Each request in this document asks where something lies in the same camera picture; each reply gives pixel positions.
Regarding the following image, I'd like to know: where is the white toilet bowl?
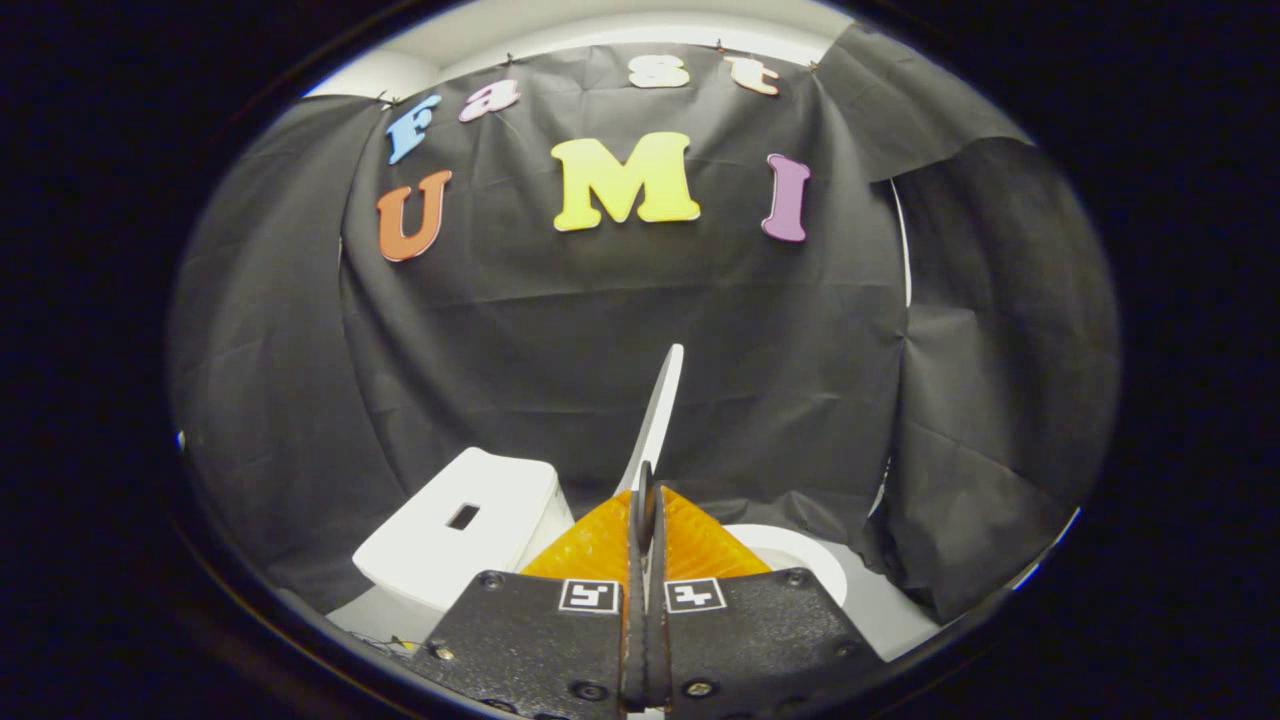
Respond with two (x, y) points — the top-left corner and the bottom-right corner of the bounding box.
(722, 522), (850, 608)

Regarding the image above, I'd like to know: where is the white toilet tank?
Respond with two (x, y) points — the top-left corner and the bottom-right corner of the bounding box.
(328, 446), (577, 653)

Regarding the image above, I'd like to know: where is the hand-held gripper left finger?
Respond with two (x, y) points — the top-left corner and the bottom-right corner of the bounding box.
(411, 461), (649, 717)

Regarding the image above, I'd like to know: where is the white toilet lid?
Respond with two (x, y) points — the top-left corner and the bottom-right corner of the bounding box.
(611, 343), (687, 501)

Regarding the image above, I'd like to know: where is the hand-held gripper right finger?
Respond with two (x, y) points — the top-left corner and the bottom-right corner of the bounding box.
(644, 470), (888, 717)

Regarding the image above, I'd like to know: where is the black backdrop cloth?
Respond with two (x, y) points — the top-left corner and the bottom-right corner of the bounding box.
(165, 25), (1122, 627)

